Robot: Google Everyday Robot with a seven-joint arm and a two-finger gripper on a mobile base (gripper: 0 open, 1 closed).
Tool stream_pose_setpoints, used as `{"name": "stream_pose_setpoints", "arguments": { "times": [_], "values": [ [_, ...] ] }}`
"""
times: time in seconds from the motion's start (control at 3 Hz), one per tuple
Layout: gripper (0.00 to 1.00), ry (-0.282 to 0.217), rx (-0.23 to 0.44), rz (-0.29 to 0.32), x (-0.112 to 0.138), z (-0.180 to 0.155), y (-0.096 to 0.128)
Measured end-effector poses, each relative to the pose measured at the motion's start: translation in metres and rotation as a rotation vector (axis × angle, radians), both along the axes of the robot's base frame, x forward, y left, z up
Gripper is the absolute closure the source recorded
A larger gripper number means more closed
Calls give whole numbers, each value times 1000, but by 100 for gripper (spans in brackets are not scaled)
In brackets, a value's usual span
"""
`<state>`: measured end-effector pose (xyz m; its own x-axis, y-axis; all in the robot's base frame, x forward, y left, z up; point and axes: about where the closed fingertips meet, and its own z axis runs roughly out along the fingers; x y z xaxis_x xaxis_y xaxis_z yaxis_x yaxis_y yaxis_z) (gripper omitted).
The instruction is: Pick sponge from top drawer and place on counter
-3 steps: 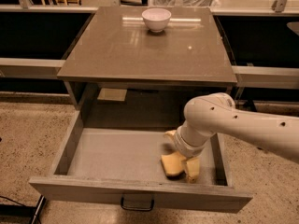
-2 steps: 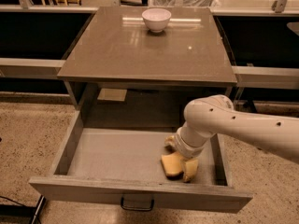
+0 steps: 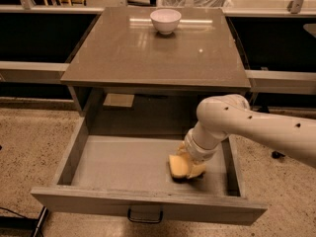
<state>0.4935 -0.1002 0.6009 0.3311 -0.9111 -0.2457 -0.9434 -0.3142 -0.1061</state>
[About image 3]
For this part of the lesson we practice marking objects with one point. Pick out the black stand base left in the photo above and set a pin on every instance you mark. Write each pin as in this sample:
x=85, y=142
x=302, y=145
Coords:
x=21, y=222

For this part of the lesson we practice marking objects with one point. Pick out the yellow sponge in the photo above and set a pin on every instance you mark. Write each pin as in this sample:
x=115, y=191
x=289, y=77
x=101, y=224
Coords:
x=180, y=166

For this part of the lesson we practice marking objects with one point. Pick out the black stand leg right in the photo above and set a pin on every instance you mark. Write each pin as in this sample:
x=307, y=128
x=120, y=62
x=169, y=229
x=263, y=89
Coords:
x=277, y=155

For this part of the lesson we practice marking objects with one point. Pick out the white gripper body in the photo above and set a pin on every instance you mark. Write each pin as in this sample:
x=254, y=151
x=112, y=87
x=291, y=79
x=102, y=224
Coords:
x=197, y=151

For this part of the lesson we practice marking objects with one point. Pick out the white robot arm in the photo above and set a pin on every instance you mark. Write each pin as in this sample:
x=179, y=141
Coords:
x=219, y=117

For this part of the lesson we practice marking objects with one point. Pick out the white ceramic bowl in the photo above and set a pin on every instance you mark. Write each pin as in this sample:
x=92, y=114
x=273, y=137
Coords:
x=165, y=21

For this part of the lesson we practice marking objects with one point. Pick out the open grey top drawer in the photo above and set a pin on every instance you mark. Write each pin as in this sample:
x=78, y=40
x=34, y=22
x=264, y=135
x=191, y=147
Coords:
x=113, y=165

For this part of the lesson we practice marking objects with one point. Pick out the black drawer handle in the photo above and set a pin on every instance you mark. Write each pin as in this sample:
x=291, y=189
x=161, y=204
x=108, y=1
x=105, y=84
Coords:
x=145, y=216

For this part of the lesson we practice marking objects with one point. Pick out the white wire basket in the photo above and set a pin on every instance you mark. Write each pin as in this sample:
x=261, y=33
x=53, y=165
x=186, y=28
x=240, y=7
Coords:
x=195, y=3

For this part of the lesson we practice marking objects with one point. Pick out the grey cabinet with counter top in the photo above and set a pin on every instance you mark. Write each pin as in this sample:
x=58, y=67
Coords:
x=145, y=84

